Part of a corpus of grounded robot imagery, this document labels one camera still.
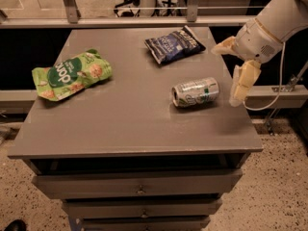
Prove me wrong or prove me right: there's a green snack bag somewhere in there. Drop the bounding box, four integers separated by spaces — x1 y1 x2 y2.
32 49 113 101

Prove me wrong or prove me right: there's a black office chair base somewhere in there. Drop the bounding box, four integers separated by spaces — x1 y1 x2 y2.
114 0 179 17

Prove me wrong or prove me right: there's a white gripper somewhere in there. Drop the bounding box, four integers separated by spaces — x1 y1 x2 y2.
211 18 283 107

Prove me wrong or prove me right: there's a grey drawer cabinet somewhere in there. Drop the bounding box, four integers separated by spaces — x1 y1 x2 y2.
7 27 264 231

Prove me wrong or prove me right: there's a middle grey drawer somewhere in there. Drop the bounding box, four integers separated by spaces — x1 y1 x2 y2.
63 197 222 218

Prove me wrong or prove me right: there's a white cable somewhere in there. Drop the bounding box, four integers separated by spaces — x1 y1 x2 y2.
243 41 287 112

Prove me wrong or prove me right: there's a blue chip bag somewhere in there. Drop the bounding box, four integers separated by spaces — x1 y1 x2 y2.
144 26 206 64

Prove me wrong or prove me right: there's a metal railing frame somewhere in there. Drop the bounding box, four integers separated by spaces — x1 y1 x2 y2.
0 0 251 29

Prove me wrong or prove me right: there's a bottom grey drawer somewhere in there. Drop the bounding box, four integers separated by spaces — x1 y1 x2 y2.
82 216 210 231

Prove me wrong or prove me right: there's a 7up soda can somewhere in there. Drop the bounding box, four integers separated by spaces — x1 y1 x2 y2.
171 77 219 108

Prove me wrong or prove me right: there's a grey drawer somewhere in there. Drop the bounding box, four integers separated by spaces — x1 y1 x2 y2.
82 216 210 231
63 197 222 218
33 169 243 199

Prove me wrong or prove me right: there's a top grey drawer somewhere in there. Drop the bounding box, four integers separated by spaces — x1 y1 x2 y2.
33 169 243 199

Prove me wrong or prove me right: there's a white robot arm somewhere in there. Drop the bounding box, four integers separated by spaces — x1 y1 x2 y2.
212 0 308 107

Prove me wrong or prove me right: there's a black shoe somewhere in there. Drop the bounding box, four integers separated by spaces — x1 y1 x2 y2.
4 219 26 231

